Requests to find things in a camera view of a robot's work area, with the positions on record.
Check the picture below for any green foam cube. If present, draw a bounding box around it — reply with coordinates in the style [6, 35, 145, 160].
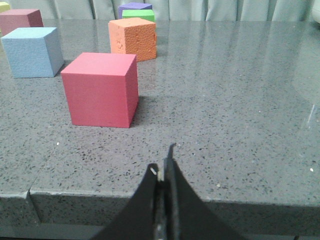
[122, 9, 155, 22]

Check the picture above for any yellow foam cube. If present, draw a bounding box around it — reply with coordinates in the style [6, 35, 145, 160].
[0, 1, 11, 13]

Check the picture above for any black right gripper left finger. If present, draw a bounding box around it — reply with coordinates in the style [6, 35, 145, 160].
[93, 163, 159, 240]

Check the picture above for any purple foam cube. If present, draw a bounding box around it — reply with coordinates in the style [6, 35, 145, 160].
[118, 2, 153, 19]

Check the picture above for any grey curtain backdrop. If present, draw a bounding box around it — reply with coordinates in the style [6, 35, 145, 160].
[8, 0, 320, 22]

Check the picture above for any small pink-red foam cube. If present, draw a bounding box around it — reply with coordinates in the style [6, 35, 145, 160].
[0, 9, 44, 36]

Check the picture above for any dented orange foam cube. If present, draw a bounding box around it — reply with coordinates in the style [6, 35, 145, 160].
[108, 17, 157, 62]

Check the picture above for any smooth light blue foam cube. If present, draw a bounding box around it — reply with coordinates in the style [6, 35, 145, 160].
[1, 27, 64, 78]

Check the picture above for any large red foam cube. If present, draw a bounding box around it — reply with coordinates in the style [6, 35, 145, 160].
[61, 52, 139, 128]

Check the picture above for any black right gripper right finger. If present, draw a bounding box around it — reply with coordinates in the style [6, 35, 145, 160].
[164, 143, 245, 240]

